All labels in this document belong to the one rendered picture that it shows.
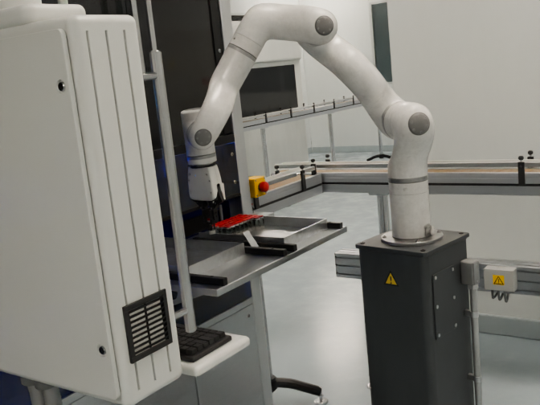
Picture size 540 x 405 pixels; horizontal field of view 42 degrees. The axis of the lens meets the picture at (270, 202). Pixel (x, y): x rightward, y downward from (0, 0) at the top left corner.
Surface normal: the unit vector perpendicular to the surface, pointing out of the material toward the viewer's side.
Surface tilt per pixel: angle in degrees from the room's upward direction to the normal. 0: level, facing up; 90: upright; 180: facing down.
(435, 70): 90
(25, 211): 90
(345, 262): 90
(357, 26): 90
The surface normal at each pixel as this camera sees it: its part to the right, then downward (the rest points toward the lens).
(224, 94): 0.51, -0.51
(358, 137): -0.57, 0.21
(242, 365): 0.82, 0.02
